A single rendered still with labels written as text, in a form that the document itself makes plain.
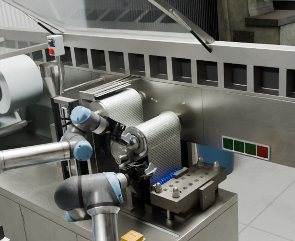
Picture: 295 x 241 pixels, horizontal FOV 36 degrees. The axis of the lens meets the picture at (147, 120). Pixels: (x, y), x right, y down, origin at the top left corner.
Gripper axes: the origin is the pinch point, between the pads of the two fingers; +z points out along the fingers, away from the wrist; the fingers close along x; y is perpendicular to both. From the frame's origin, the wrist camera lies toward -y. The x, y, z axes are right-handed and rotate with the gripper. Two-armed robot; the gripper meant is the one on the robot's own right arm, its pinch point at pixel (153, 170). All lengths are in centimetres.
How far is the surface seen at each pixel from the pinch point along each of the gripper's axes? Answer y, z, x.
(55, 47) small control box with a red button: 59, -8, 55
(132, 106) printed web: 26.6, 11.5, 22.3
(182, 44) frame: 56, 25, -2
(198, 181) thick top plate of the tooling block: -7.1, 13.5, -15.5
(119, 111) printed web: 26.1, 1.9, 22.1
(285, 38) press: 4, 503, 198
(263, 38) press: 5, 488, 228
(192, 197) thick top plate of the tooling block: -11.0, 4.7, -19.0
